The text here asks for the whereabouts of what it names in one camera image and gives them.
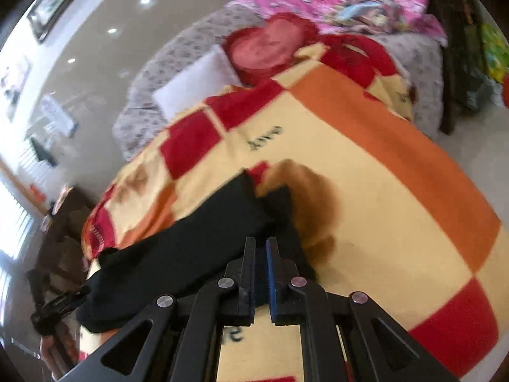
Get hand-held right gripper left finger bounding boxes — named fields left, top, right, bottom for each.
left=59, top=237, right=256, bottom=382

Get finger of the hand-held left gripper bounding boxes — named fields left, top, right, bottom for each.
left=39, top=285, right=91, bottom=316

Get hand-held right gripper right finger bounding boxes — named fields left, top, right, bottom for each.
left=266, top=237, right=455, bottom=382

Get black pants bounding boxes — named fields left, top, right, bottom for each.
left=77, top=171, right=317, bottom=333

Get dark wooden side table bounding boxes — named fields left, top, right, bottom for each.
left=27, top=185, right=101, bottom=289

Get window blinds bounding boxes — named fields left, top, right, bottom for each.
left=0, top=158, right=45, bottom=287

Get orange yellow red checkered blanket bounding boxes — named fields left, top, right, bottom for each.
left=80, top=44, right=502, bottom=382

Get dark monitor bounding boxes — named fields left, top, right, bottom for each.
left=29, top=135, right=59, bottom=166

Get white board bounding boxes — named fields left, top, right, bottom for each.
left=39, top=95, right=79, bottom=138

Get white pillow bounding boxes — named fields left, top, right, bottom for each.
left=152, top=45, right=242, bottom=121

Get red heart pillow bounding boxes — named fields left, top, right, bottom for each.
left=224, top=13, right=319, bottom=85

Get grey patterned bed sheet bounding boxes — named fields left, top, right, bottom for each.
left=112, top=1, right=445, bottom=162

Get red plush cloth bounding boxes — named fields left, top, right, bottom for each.
left=317, top=35, right=399, bottom=89

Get colourful printed cloth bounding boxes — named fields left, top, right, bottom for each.
left=337, top=0, right=407, bottom=29

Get dark wooden furniture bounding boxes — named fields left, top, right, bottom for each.
left=427, top=0, right=494, bottom=136

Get green yellow toy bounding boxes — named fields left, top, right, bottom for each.
left=478, top=21, right=509, bottom=85

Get wall poster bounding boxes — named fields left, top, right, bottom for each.
left=0, top=55, right=33, bottom=122

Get framed wall picture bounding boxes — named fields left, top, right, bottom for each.
left=27, top=0, right=101, bottom=43

